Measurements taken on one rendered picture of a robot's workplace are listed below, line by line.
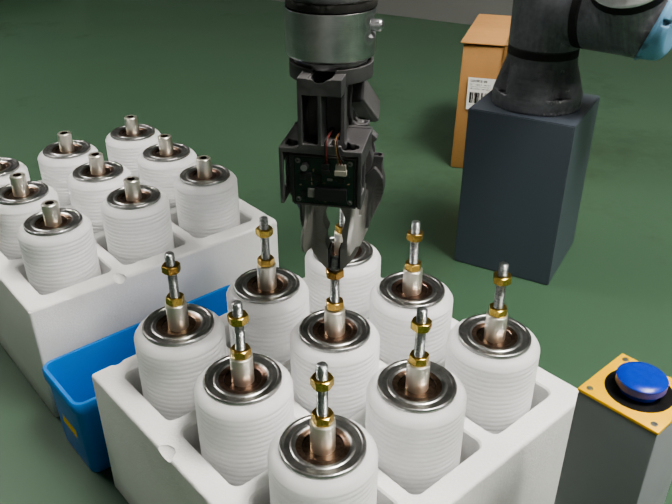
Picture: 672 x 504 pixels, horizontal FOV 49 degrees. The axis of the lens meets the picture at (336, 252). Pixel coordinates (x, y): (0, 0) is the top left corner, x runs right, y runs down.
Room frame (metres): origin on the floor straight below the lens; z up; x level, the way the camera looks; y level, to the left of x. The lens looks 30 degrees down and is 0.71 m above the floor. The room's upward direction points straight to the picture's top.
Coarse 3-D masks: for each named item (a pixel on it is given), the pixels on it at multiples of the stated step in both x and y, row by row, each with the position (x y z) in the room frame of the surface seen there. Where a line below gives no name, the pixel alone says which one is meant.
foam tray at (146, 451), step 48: (96, 384) 0.64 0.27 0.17; (144, 432) 0.55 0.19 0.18; (192, 432) 0.57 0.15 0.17; (480, 432) 0.55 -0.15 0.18; (528, 432) 0.55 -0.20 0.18; (144, 480) 0.57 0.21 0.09; (192, 480) 0.49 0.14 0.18; (384, 480) 0.49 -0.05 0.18; (480, 480) 0.49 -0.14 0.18; (528, 480) 0.55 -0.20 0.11
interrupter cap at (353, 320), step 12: (348, 312) 0.66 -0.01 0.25; (300, 324) 0.64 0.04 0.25; (312, 324) 0.64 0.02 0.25; (348, 324) 0.64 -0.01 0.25; (360, 324) 0.64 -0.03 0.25; (300, 336) 0.62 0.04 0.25; (312, 336) 0.62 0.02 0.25; (324, 336) 0.62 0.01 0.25; (348, 336) 0.62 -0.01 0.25; (360, 336) 0.62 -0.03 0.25; (312, 348) 0.60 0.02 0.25; (324, 348) 0.59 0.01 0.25; (336, 348) 0.59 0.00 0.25; (348, 348) 0.59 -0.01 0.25
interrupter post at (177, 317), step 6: (168, 306) 0.63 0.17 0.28; (180, 306) 0.63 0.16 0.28; (186, 306) 0.64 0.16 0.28; (168, 312) 0.63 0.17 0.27; (174, 312) 0.63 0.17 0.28; (180, 312) 0.63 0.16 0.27; (186, 312) 0.64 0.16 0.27; (168, 318) 0.63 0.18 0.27; (174, 318) 0.63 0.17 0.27; (180, 318) 0.63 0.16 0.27; (186, 318) 0.64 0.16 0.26; (168, 324) 0.63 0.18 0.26; (174, 324) 0.63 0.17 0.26; (180, 324) 0.63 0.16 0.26; (186, 324) 0.63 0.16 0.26; (174, 330) 0.63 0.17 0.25; (180, 330) 0.63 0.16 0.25
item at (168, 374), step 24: (216, 336) 0.62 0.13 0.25; (144, 360) 0.60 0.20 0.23; (168, 360) 0.59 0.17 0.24; (192, 360) 0.60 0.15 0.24; (216, 360) 0.62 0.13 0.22; (144, 384) 0.61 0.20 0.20; (168, 384) 0.59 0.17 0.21; (192, 384) 0.59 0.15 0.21; (168, 408) 0.59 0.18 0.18; (192, 408) 0.59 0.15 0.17
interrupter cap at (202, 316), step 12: (156, 312) 0.66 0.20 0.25; (192, 312) 0.66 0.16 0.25; (204, 312) 0.66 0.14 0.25; (144, 324) 0.64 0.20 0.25; (156, 324) 0.64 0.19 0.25; (192, 324) 0.64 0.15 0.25; (204, 324) 0.64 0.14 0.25; (144, 336) 0.62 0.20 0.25; (156, 336) 0.62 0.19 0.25; (168, 336) 0.62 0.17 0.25; (180, 336) 0.62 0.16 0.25; (192, 336) 0.62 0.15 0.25; (204, 336) 0.62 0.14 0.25
